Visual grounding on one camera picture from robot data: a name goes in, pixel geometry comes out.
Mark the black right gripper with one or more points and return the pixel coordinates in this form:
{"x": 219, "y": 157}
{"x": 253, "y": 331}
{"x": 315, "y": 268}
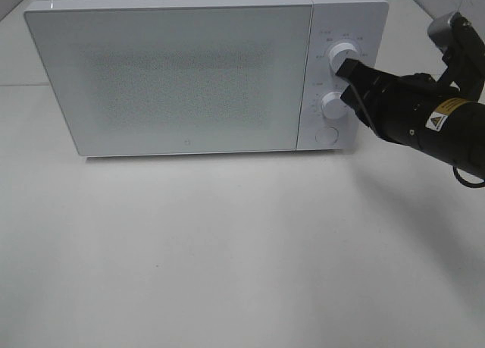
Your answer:
{"x": 391, "y": 106}

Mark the white microwave knob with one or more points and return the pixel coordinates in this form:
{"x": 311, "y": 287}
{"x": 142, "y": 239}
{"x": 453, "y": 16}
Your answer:
{"x": 332, "y": 106}
{"x": 341, "y": 51}

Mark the white microwave door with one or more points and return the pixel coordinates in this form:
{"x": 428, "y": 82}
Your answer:
{"x": 176, "y": 81}

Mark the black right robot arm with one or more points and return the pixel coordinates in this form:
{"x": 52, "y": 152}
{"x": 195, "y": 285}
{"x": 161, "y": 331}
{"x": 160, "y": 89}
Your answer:
{"x": 452, "y": 131}

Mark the round white door button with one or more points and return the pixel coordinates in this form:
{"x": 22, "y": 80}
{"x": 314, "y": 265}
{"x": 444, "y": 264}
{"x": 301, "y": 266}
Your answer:
{"x": 327, "y": 136}

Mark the white microwave oven body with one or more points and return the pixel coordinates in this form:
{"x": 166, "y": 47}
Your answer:
{"x": 358, "y": 21}

